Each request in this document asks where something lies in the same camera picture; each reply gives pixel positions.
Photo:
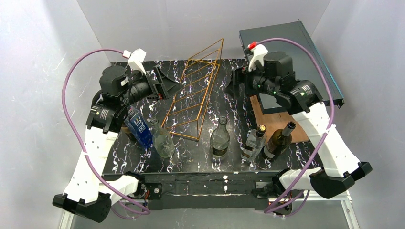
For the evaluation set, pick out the dark green wine bottle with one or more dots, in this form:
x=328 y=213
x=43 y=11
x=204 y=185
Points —
x=279 y=141

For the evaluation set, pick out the dark teal network switch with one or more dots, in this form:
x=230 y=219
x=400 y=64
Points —
x=302 y=64

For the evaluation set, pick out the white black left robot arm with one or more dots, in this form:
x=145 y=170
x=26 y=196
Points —
x=89 y=194

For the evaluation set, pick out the clear bottle with dark label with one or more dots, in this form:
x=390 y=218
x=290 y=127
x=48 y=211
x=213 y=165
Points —
x=220 y=138

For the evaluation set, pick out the gold wire wine rack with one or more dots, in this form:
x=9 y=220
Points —
x=186 y=115

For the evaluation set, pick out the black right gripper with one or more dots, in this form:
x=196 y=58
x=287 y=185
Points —
x=239 y=82

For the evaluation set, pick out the clear pear-shaped glass bottle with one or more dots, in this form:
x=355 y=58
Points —
x=161 y=138

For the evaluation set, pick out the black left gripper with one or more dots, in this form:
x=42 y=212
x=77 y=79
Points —
x=154 y=84

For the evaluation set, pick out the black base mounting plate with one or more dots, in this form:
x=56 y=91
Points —
x=209 y=189

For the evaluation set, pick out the blue glass bottle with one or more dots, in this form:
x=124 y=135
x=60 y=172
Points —
x=138 y=127

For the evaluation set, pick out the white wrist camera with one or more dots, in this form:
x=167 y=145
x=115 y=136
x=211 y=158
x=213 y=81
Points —
x=135 y=59
x=259 y=51

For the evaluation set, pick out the dark olive bottle at left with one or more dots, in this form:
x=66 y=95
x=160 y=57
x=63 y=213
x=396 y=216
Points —
x=127 y=132

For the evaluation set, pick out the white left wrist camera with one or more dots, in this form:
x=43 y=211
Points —
x=135 y=59

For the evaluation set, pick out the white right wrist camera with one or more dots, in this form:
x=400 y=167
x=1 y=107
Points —
x=259 y=51

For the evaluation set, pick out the wooden board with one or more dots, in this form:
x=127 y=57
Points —
x=277 y=121

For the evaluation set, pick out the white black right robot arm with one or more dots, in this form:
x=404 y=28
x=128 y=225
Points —
x=272 y=73

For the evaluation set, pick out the clear square bottle black cap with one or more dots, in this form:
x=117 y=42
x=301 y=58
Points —
x=254 y=143

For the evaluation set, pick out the aluminium frame rail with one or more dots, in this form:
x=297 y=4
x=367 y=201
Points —
x=317 y=213

